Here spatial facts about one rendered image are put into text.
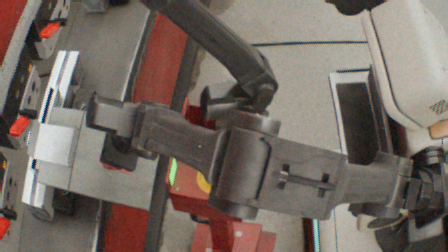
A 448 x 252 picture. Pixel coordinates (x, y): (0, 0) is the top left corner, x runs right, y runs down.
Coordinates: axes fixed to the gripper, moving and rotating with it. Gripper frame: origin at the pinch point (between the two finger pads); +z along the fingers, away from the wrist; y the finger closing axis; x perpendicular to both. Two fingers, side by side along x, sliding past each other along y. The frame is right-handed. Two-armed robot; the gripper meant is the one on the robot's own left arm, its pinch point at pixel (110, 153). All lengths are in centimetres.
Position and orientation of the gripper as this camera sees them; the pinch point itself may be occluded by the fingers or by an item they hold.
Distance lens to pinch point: 137.8
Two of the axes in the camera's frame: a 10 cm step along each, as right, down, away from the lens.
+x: 8.8, 3.4, 3.4
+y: -1.7, 8.8, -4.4
